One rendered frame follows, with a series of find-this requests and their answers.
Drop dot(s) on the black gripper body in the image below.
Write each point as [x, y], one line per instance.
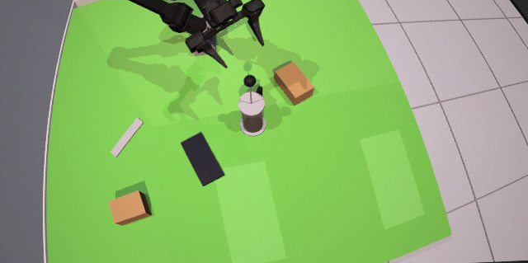
[197, 39]

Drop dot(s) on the orange-brown rectangular block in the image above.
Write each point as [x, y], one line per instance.
[129, 208]
[294, 83]

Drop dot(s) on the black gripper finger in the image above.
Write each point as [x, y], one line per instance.
[208, 49]
[254, 24]

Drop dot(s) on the french press coffee maker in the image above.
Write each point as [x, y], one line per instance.
[251, 105]

